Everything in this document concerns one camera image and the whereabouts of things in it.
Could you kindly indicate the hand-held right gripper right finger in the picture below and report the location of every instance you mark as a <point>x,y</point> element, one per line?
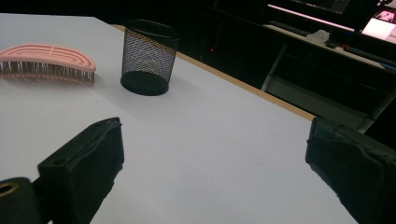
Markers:
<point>358,168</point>

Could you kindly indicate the pink hairbrush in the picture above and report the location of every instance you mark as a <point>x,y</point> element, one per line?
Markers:
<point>46,55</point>

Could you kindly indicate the white metal desk frame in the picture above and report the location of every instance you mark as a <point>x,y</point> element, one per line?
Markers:
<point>311,100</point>

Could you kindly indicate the black mesh pen holder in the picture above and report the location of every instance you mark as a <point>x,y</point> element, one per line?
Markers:
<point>146,56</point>

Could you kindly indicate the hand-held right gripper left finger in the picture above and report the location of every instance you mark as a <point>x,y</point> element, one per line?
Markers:
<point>84,168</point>

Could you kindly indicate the dark keyboard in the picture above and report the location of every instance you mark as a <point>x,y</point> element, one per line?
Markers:
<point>288,28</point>

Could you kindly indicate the lit monitor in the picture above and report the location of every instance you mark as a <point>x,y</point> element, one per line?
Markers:
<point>378,28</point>

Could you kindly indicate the white crumpled object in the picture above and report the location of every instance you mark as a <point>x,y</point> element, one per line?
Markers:
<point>318,36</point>

